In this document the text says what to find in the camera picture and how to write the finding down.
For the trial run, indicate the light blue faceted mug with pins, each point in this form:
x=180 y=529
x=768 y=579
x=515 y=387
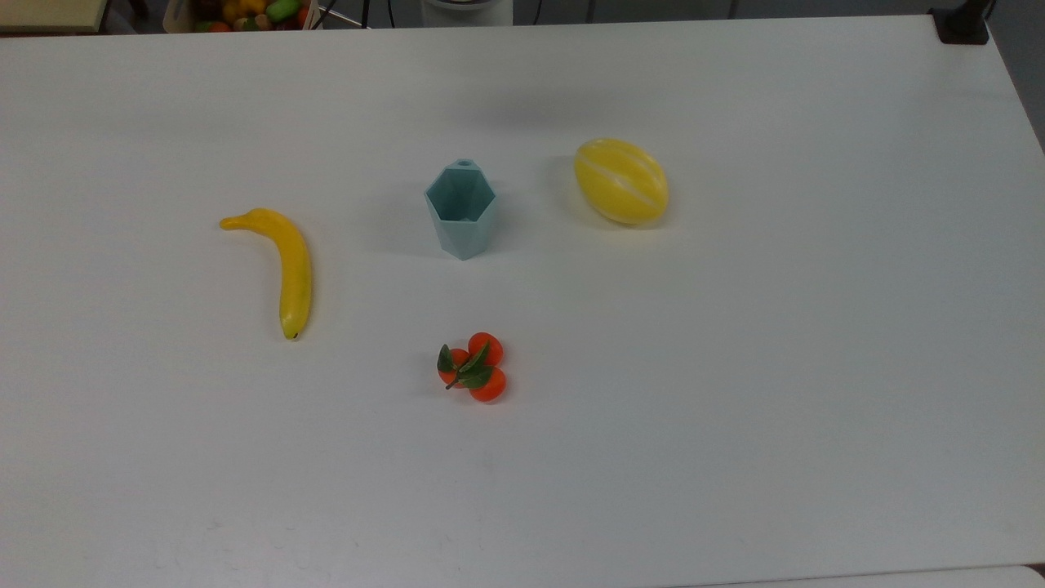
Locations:
x=465 y=238

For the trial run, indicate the orange tangerine cluster with leaves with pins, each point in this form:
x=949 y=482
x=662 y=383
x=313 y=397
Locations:
x=482 y=369

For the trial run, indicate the yellow striped toy melon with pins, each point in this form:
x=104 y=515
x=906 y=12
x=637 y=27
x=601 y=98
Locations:
x=622 y=181

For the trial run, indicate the yellow toy banana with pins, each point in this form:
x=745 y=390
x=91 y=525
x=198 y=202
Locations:
x=292 y=261

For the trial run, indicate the metal tripod leg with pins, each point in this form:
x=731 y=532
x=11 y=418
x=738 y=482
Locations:
x=339 y=16

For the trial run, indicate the box of assorted toy fruit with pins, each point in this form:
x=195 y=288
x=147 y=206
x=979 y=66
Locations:
x=245 y=13

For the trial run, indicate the light wooden board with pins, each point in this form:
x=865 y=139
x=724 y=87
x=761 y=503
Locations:
x=49 y=13

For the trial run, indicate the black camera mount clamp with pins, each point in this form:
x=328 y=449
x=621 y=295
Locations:
x=963 y=24

